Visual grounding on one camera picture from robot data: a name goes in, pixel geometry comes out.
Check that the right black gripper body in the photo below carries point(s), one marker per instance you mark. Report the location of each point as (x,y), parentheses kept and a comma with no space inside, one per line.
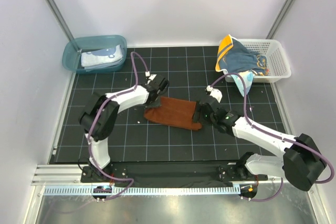
(208,117)

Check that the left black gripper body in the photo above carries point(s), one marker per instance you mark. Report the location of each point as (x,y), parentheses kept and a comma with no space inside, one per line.
(152,102)

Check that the brown towel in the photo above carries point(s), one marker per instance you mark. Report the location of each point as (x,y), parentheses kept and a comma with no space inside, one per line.
(174,112)

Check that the colourful patterned towel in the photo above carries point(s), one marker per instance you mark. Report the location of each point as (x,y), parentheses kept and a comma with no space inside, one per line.
(234,57)

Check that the blue bear towel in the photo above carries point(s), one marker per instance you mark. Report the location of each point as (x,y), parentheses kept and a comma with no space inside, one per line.
(103,57)

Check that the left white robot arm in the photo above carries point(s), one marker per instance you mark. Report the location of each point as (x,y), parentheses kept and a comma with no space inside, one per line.
(100,113)

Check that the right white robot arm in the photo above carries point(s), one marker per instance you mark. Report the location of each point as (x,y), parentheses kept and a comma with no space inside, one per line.
(294,158)

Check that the orange blue dotted towel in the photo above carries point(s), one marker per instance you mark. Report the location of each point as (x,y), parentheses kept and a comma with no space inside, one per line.
(243,81)

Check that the teal plastic tub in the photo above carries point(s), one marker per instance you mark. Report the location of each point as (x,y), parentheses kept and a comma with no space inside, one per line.
(71,59)

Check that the white plastic basket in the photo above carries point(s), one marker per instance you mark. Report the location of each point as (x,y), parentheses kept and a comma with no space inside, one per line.
(277,60)

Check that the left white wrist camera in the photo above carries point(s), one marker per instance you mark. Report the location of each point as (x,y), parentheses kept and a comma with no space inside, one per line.
(149,76)

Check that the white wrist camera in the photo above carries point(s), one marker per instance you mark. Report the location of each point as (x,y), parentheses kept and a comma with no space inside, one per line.
(215,93)
(149,76)

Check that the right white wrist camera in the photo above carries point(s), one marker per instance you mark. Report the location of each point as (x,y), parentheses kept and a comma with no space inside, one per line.
(215,93)

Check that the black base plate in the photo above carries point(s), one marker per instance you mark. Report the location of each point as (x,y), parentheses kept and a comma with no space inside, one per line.
(182,174)

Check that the white slotted cable duct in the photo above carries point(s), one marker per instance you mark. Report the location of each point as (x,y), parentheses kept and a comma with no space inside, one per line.
(104,190)

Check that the left aluminium corner post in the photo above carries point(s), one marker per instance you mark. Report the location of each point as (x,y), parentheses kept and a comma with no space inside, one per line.
(60,19)

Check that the aluminium corner post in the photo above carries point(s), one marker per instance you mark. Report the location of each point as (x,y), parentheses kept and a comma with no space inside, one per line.
(60,19)
(284,11)

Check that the right aluminium corner post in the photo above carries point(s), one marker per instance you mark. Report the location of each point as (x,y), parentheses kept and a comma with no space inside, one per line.
(284,11)

